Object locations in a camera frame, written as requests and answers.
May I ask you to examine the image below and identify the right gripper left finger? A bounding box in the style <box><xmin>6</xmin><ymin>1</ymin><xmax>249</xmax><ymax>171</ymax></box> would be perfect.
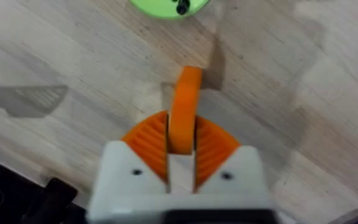
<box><xmin>89</xmin><ymin>110</ymin><xmax>170</xmax><ymax>213</ymax></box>

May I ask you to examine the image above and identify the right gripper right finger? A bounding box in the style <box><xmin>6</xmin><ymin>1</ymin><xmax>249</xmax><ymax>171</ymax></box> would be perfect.
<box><xmin>193</xmin><ymin>114</ymin><xmax>273</xmax><ymax>210</ymax></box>

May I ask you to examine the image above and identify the orange ribbed wedge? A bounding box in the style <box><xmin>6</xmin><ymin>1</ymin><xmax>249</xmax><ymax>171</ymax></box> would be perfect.
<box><xmin>167</xmin><ymin>65</ymin><xmax>203</xmax><ymax>156</ymax></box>

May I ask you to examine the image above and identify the black screw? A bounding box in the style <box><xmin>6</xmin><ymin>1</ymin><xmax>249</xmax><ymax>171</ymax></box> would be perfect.
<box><xmin>172</xmin><ymin>0</ymin><xmax>191</xmax><ymax>16</ymax></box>

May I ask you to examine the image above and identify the green disc with holes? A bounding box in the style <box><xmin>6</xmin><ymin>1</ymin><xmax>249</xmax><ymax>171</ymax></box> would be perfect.
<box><xmin>128</xmin><ymin>0</ymin><xmax>211</xmax><ymax>20</ymax></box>

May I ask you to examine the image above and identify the black rail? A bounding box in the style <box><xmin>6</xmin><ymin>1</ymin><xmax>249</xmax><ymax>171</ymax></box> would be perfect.
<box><xmin>0</xmin><ymin>154</ymin><xmax>88</xmax><ymax>224</ymax></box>

